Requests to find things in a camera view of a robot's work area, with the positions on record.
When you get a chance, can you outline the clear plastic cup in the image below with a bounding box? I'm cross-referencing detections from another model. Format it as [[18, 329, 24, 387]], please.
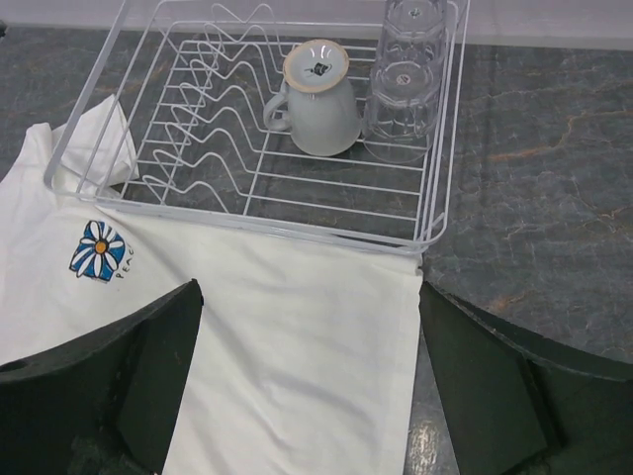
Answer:
[[363, 60, 439, 164], [377, 0, 448, 66]]

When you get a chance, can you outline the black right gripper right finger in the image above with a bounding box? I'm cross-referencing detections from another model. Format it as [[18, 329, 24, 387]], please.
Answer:
[[419, 282, 632, 474]]

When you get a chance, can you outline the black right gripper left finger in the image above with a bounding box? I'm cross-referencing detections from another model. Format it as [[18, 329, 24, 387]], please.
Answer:
[[1, 280, 204, 474]]

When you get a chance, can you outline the far clear plastic cup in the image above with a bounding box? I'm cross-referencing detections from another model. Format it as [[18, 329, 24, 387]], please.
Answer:
[[377, 0, 448, 66]]

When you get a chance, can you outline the white wire dish rack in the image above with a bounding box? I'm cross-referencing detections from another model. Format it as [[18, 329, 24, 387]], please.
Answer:
[[44, 1, 470, 254]]

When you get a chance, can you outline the near clear plastic cup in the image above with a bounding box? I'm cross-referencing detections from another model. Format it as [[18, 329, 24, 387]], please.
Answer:
[[363, 60, 439, 164]]

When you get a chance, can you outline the white ceramic mug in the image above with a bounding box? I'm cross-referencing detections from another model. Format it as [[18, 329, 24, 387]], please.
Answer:
[[263, 39, 362, 157]]

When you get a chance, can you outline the white t-shirt with flower print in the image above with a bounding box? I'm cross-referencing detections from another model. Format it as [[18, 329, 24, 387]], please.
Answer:
[[1, 98, 422, 474]]

